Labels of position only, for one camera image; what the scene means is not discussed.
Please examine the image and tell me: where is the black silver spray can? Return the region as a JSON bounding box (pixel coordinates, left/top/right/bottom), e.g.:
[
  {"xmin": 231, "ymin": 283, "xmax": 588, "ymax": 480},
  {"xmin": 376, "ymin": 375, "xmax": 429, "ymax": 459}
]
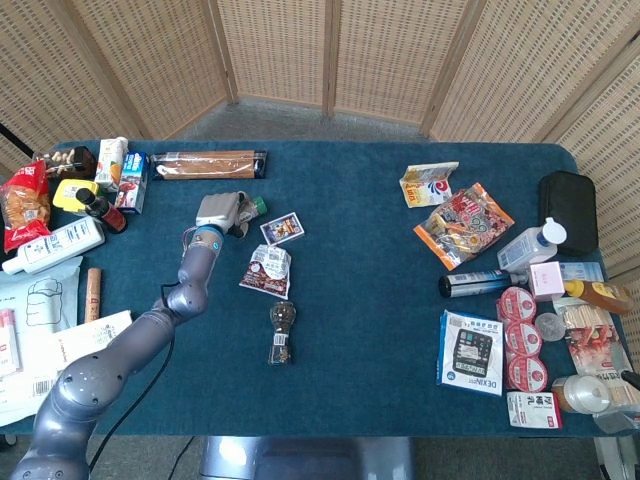
[{"xmin": 437, "ymin": 268, "xmax": 530, "ymax": 300}]

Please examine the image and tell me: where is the playing card box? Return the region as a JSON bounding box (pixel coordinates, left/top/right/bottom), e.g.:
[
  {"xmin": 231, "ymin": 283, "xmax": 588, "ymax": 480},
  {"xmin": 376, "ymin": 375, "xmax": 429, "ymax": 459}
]
[{"xmin": 259, "ymin": 211, "xmax": 307, "ymax": 247}]

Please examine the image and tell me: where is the dark sauce bottle red label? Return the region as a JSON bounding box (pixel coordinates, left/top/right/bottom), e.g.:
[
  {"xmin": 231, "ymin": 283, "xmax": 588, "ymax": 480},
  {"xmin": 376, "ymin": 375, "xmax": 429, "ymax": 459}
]
[{"xmin": 74, "ymin": 186, "xmax": 129, "ymax": 235}]

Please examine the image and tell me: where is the light blue flat packet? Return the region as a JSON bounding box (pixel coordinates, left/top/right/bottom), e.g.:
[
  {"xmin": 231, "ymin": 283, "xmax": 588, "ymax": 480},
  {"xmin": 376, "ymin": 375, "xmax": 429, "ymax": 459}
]
[{"xmin": 559, "ymin": 260, "xmax": 606, "ymax": 284}]

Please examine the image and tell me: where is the pink box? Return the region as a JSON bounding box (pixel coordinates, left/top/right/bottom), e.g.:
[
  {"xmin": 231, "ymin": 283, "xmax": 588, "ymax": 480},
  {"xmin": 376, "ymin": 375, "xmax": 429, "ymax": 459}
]
[{"xmin": 528, "ymin": 260, "xmax": 567, "ymax": 303}]

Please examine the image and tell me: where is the steel wool scrubber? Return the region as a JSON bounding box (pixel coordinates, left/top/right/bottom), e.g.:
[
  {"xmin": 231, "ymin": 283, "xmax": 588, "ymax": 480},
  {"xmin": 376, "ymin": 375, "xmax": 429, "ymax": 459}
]
[{"xmin": 534, "ymin": 311, "xmax": 567, "ymax": 343}]

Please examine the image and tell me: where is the bag of nuts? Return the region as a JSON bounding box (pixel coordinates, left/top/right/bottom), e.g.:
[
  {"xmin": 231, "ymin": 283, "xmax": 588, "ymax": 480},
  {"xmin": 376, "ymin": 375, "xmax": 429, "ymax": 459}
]
[{"xmin": 33, "ymin": 145, "xmax": 98, "ymax": 182}]

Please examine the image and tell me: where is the white red small box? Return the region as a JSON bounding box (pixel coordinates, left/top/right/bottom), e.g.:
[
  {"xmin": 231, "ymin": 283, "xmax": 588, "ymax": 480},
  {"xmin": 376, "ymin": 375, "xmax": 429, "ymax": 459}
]
[{"xmin": 505, "ymin": 390, "xmax": 564, "ymax": 431}]

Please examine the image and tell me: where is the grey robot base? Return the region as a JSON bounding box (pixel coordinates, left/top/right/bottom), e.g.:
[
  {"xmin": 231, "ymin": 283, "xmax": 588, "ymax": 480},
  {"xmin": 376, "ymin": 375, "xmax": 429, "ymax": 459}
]
[{"xmin": 199, "ymin": 435, "xmax": 417, "ymax": 480}]

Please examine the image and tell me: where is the blue tablecloth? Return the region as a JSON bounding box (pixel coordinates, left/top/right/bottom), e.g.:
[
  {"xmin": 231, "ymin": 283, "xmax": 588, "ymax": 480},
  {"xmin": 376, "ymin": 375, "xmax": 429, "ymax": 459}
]
[{"xmin": 0, "ymin": 139, "xmax": 614, "ymax": 439}]

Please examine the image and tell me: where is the blue white carton box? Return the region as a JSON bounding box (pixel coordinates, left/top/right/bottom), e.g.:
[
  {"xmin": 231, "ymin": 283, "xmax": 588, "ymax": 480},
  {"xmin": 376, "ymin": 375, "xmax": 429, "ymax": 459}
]
[{"xmin": 114, "ymin": 151, "xmax": 151, "ymax": 216}]

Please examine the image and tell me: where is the wooden sticks packet red print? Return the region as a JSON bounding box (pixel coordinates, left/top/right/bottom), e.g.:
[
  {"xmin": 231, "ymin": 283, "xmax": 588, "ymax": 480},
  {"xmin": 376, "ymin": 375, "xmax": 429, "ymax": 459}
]
[{"xmin": 553, "ymin": 296, "xmax": 634, "ymax": 377}]

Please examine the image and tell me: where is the pink white flat packet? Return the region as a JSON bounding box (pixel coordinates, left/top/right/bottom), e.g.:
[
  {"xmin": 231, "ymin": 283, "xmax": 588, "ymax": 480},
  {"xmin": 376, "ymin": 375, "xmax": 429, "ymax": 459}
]
[{"xmin": 0, "ymin": 308, "xmax": 23, "ymax": 377}]

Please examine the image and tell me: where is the black cable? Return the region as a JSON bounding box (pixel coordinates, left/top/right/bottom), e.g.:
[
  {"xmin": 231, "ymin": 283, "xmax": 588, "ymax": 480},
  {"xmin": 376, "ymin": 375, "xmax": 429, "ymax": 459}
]
[{"xmin": 88, "ymin": 282, "xmax": 196, "ymax": 474}]

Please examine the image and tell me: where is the white paper mailer package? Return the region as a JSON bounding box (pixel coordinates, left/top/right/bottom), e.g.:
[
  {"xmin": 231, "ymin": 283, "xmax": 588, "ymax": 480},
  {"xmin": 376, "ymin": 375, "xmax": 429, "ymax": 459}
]
[{"xmin": 0, "ymin": 309, "xmax": 134, "ymax": 427}]

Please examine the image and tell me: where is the red snack bag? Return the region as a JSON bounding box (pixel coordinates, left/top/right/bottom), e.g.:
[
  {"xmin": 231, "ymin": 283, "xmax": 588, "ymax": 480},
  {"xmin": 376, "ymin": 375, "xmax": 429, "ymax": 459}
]
[{"xmin": 0, "ymin": 160, "xmax": 53, "ymax": 254}]

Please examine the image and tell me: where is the pale blue plastic package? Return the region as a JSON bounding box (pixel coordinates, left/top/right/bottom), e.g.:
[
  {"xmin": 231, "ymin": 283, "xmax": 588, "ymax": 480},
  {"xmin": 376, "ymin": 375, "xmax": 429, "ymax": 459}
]
[{"xmin": 0, "ymin": 255, "xmax": 84, "ymax": 342}]

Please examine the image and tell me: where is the clear white-capped bottle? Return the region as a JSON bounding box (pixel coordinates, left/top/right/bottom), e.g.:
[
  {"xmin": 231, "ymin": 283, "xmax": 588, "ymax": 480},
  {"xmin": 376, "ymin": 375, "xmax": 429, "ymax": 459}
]
[{"xmin": 496, "ymin": 216, "xmax": 568, "ymax": 275}]

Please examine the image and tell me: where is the amber jar white lid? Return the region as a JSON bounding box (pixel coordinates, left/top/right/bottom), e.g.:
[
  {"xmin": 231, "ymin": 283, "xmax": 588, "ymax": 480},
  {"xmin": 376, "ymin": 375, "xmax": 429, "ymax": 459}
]
[{"xmin": 550, "ymin": 374, "xmax": 613, "ymax": 415}]

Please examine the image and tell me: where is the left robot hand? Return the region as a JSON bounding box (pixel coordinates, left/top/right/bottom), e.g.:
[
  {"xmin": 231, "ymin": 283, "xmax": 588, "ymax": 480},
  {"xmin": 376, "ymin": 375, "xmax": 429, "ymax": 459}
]
[{"xmin": 194, "ymin": 190, "xmax": 252, "ymax": 239}]

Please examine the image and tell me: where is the black zip case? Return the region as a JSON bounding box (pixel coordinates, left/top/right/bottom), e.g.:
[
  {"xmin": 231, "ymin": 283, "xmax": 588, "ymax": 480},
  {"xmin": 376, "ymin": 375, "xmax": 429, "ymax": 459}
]
[{"xmin": 537, "ymin": 169, "xmax": 599, "ymax": 257}]

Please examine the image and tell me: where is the long brown wooden package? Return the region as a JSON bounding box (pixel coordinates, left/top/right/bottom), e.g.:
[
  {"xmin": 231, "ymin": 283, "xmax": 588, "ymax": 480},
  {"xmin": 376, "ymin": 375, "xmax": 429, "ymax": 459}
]
[{"xmin": 150, "ymin": 149, "xmax": 269, "ymax": 182}]

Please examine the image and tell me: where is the white orange juice carton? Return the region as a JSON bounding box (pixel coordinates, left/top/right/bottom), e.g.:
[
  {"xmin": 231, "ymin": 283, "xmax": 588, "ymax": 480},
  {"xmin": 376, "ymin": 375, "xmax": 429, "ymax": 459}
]
[{"xmin": 94, "ymin": 136, "xmax": 130, "ymax": 194}]

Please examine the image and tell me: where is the yellow white snack pouch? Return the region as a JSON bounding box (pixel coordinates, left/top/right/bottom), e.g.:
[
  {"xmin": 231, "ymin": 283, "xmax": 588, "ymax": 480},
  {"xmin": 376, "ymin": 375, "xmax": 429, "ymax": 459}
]
[{"xmin": 399, "ymin": 160, "xmax": 461, "ymax": 209}]

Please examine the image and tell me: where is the glass pepper grinder black base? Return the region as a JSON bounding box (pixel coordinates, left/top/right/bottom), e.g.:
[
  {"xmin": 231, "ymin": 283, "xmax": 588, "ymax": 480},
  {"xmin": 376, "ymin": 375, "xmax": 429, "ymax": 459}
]
[{"xmin": 267, "ymin": 300, "xmax": 298, "ymax": 367}]

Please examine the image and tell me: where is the large white lotion bottle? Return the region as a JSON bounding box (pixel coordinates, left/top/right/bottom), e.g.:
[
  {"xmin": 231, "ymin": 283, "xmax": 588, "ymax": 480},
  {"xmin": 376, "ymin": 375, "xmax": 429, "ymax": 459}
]
[{"xmin": 0, "ymin": 215, "xmax": 107, "ymax": 277}]

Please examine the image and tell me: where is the red lidded cup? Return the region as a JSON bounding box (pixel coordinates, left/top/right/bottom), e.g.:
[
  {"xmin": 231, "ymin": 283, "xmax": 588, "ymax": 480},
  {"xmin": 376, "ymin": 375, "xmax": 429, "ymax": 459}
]
[
  {"xmin": 496, "ymin": 285, "xmax": 538, "ymax": 327},
  {"xmin": 504, "ymin": 319, "xmax": 544, "ymax": 359},
  {"xmin": 505, "ymin": 353, "xmax": 549, "ymax": 393}
]

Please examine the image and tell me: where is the brown paper cylinder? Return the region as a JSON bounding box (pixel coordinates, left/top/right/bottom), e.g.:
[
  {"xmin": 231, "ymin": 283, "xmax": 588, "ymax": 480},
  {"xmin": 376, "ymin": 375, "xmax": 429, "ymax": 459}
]
[{"xmin": 83, "ymin": 267, "xmax": 103, "ymax": 325}]

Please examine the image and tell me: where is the clear bag of wooden sticks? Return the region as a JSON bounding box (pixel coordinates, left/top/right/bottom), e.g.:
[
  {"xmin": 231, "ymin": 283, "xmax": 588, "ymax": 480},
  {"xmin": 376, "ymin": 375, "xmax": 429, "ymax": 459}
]
[{"xmin": 594, "ymin": 369, "xmax": 640, "ymax": 417}]

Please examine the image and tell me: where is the orange clear snack bag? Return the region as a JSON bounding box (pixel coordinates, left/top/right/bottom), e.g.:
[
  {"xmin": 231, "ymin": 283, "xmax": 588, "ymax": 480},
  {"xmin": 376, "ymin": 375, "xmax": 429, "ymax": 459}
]
[{"xmin": 412, "ymin": 181, "xmax": 517, "ymax": 272}]

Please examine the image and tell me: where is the amber honey bottle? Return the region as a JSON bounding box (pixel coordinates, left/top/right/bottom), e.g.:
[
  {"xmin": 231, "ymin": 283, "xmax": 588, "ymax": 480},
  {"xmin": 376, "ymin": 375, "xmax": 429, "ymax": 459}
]
[{"xmin": 563, "ymin": 278, "xmax": 636, "ymax": 317}]

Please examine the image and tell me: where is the white red coffee bean pouch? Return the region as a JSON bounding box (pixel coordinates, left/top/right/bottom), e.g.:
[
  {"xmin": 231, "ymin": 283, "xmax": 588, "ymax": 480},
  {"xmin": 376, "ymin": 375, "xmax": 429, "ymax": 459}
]
[{"xmin": 238, "ymin": 243, "xmax": 293, "ymax": 295}]

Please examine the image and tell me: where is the blue white calculator box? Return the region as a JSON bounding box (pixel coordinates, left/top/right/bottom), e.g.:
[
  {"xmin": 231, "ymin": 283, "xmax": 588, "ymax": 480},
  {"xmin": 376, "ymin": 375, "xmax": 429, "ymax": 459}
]
[{"xmin": 435, "ymin": 309, "xmax": 505, "ymax": 398}]

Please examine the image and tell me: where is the green capped bottle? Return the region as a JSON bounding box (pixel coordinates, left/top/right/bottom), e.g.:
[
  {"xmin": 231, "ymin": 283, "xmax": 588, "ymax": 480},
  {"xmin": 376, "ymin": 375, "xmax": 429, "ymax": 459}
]
[{"xmin": 233, "ymin": 195, "xmax": 268, "ymax": 229}]

